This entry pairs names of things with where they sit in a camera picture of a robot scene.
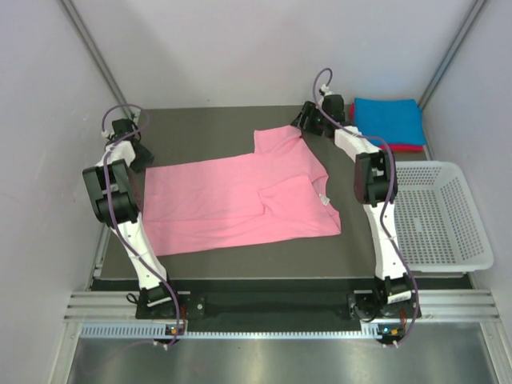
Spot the left aluminium frame post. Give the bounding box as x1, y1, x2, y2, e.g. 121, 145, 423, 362
57, 0, 128, 104

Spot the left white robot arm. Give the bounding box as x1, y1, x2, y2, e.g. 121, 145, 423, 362
82, 118, 182, 318

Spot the right aluminium frame post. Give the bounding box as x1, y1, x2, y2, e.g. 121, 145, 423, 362
418, 0, 490, 110

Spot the aluminium front rail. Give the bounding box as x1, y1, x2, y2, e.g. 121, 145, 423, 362
64, 290, 500, 323

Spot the grey slotted cable duct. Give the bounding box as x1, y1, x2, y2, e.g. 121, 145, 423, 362
80, 322, 398, 341

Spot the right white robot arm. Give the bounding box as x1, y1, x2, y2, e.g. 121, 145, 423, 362
292, 94, 414, 317

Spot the blue folded t shirt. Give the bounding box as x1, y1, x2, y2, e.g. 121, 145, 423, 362
353, 98, 426, 146

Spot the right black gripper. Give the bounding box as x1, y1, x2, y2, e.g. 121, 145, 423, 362
290, 102, 328, 137

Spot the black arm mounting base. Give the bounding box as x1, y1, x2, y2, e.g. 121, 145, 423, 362
133, 278, 421, 333

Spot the red folded t shirt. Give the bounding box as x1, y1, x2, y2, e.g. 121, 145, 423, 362
349, 103, 423, 153

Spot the white perforated plastic basket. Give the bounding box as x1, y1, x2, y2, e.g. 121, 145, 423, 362
394, 161, 494, 274

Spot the pink t shirt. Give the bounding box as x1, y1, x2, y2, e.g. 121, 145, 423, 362
142, 126, 342, 257

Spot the aluminium frame post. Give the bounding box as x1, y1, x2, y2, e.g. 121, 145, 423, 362
418, 0, 490, 110
57, 0, 128, 104

